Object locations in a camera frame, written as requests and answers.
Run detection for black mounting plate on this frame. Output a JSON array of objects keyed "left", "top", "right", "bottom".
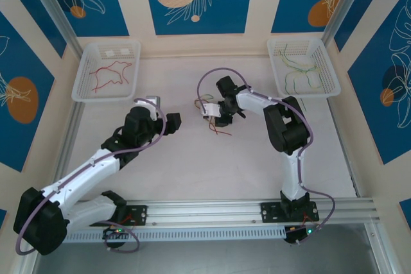
[
  {"left": 123, "top": 205, "right": 148, "bottom": 227},
  {"left": 260, "top": 201, "right": 320, "bottom": 223}
]

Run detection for small red wires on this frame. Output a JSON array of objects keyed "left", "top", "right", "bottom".
[
  {"left": 301, "top": 209, "right": 319, "bottom": 223},
  {"left": 115, "top": 212, "right": 137, "bottom": 226}
]

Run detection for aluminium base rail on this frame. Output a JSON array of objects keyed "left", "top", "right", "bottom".
[{"left": 64, "top": 196, "right": 381, "bottom": 227}]

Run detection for grey slotted cable duct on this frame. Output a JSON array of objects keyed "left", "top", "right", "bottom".
[{"left": 64, "top": 226, "right": 286, "bottom": 243}]

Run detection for white plastic basket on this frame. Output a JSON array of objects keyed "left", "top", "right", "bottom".
[{"left": 267, "top": 37, "right": 342, "bottom": 98}]

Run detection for red cable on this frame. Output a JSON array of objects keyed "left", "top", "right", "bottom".
[
  {"left": 89, "top": 60, "right": 133, "bottom": 94},
  {"left": 207, "top": 118, "right": 232, "bottom": 137}
]

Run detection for small electronics board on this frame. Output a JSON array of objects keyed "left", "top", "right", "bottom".
[
  {"left": 284, "top": 226, "right": 317, "bottom": 246},
  {"left": 102, "top": 227, "right": 129, "bottom": 243}
]

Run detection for white basket with stickers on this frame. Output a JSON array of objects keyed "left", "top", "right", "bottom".
[{"left": 71, "top": 39, "right": 142, "bottom": 104}]

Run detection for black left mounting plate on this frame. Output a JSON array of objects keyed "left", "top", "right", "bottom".
[{"left": 123, "top": 205, "right": 148, "bottom": 227}]

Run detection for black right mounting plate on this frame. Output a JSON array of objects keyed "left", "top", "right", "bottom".
[{"left": 260, "top": 201, "right": 320, "bottom": 223}]

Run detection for aluminium side rail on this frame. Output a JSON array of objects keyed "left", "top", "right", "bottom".
[
  {"left": 48, "top": 102, "right": 85, "bottom": 193},
  {"left": 326, "top": 98, "right": 360, "bottom": 198}
]

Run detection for aluminium frame post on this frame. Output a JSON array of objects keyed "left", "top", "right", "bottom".
[
  {"left": 322, "top": 0, "right": 367, "bottom": 49},
  {"left": 24, "top": 0, "right": 82, "bottom": 55}
]

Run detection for long green yellow cable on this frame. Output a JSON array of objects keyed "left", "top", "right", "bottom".
[{"left": 277, "top": 41, "right": 314, "bottom": 73}]

